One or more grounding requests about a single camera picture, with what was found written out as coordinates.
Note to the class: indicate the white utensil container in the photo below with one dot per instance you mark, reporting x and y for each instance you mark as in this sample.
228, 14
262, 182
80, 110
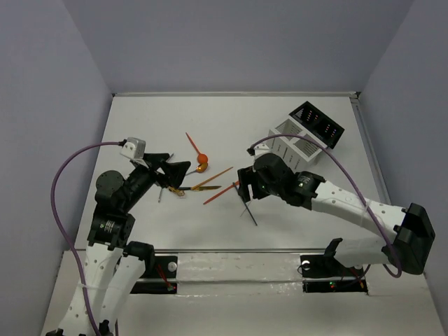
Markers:
297, 153

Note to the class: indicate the gold metal fork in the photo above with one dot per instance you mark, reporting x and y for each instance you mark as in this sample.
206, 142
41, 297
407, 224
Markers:
179, 193

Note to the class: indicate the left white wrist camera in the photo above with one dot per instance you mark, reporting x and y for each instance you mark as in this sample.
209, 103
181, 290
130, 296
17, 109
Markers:
133, 148

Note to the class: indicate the gold metal knife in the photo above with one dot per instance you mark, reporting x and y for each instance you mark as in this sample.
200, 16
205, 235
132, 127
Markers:
201, 188

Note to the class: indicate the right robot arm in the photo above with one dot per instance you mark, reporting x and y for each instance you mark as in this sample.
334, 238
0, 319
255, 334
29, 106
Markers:
402, 237

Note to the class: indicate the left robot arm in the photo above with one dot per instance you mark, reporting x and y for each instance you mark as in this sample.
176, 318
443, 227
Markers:
113, 262

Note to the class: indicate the gold metal spoon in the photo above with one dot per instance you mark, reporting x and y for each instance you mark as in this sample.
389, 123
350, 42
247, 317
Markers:
201, 168

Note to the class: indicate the black utensil container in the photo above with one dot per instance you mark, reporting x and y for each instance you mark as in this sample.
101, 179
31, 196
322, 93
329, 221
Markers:
318, 123

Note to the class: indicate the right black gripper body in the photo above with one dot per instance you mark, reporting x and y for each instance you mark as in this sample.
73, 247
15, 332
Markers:
261, 189

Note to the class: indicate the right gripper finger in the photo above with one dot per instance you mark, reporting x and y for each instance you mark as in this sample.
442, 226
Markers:
249, 193
241, 191

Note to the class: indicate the gold chopstick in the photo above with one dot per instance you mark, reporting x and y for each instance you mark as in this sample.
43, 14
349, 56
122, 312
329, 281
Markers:
211, 178

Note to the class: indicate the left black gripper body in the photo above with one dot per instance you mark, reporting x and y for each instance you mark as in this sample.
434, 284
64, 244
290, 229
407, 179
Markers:
158, 168

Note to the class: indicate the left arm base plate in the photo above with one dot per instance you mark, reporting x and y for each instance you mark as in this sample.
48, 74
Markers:
161, 279

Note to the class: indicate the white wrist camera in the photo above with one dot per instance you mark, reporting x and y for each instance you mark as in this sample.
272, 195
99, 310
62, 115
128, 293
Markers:
133, 148
258, 150

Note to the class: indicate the orange plastic spoon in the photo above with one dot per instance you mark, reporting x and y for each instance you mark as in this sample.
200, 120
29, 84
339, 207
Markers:
201, 158

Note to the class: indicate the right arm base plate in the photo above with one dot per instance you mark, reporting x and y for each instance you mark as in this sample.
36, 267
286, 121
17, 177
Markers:
322, 274

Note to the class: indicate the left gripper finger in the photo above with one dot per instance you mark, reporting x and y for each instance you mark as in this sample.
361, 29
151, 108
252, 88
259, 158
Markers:
155, 161
175, 172

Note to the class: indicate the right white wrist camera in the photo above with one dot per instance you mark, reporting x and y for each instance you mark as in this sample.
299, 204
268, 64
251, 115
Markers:
258, 150

